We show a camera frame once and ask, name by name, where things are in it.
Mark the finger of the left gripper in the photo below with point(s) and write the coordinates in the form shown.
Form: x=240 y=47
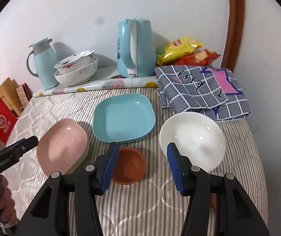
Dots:
x=16 y=150

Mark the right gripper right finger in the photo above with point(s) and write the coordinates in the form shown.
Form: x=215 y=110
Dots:
x=236 y=214

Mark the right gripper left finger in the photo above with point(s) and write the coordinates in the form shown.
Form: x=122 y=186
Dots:
x=48 y=213

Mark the pink square plate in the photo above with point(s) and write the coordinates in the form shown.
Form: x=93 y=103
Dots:
x=57 y=145

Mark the small brown bowl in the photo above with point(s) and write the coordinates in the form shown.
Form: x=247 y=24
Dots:
x=130 y=166

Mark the large white bowl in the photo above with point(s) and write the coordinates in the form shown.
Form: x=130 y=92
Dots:
x=197 y=137

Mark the light blue square plate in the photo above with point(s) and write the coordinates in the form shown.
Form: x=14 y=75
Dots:
x=123 y=118

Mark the pale green square plate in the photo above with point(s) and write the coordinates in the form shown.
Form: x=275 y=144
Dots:
x=77 y=158

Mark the person's left hand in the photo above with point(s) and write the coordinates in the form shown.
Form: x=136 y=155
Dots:
x=7 y=204

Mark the red paper bag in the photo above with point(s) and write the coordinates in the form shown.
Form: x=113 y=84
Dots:
x=7 y=122

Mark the patterned brown gift box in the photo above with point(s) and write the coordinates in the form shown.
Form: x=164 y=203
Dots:
x=24 y=94

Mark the brown cardboard box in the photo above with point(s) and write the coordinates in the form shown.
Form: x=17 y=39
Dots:
x=9 y=96

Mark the light blue thermos jug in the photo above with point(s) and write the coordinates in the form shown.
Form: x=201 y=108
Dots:
x=45 y=59

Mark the white bowl with grey scrolls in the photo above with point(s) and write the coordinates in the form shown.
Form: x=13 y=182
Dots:
x=79 y=76

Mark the patterned bowl with red bats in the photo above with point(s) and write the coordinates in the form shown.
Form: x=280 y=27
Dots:
x=74 y=62

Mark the floral plastic table mat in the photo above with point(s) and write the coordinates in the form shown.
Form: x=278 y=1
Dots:
x=104 y=78

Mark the grey checked folded cloth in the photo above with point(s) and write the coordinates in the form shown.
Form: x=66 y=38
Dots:
x=213 y=92

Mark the light blue electric kettle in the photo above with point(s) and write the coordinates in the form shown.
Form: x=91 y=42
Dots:
x=136 y=54

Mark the red chips bag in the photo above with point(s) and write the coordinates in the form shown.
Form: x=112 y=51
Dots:
x=201 y=58

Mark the yellow chips bag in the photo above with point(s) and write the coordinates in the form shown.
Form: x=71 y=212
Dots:
x=177 y=49

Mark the brown wooden door frame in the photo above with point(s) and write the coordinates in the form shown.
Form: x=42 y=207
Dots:
x=234 y=34

